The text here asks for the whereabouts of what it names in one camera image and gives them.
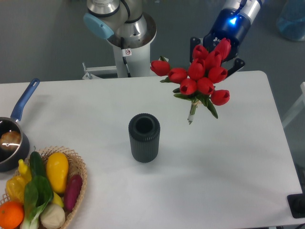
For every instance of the orange fruit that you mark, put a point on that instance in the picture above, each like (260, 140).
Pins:
(11, 215)

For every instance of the blue-handled saucepan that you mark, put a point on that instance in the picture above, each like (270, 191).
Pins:
(9, 159)

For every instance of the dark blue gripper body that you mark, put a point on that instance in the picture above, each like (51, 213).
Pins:
(228, 25)

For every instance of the brown bun in pan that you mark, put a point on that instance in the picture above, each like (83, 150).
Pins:
(10, 140)

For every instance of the purple eggplant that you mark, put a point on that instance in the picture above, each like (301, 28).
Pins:
(72, 192)

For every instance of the green bok choy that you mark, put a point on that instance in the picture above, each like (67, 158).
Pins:
(37, 195)

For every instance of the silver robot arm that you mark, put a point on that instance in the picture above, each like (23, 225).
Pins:
(117, 12)

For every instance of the green cucumber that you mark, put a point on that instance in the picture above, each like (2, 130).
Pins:
(37, 166)

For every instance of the blue transparent container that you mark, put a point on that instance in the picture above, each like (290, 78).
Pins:
(291, 22)

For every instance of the beige garlic bulb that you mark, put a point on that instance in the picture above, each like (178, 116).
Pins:
(53, 217)

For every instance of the dark ribbed vase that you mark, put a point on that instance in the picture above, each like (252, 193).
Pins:
(144, 133)

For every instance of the black device at edge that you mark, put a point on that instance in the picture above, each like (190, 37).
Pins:
(297, 205)

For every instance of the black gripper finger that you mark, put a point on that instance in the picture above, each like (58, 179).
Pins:
(237, 65)
(193, 42)

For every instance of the yellow banana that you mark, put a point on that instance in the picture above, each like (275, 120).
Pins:
(24, 170)

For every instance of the yellow bell pepper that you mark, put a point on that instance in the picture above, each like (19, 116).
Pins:
(15, 188)

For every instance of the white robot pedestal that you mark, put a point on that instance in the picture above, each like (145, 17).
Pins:
(131, 43)

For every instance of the red tulip bouquet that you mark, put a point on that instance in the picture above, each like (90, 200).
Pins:
(197, 83)

